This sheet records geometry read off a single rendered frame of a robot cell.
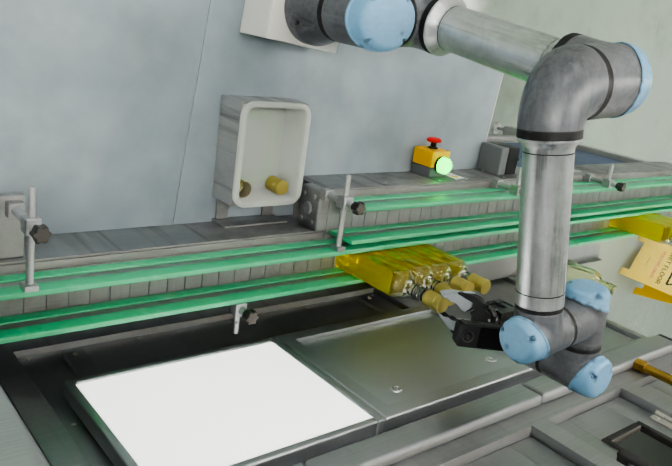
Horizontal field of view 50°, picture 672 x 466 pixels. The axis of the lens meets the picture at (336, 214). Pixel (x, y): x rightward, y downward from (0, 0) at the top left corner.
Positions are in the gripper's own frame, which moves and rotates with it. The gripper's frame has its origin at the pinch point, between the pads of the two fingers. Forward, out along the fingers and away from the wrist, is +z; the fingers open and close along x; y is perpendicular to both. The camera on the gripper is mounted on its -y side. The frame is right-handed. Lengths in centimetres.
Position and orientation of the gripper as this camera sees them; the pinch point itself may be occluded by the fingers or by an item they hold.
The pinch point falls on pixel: (440, 303)
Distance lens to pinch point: 147.9
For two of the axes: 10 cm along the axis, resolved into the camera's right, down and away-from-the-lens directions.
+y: 7.7, -0.7, 6.4
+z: -6.3, -2.9, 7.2
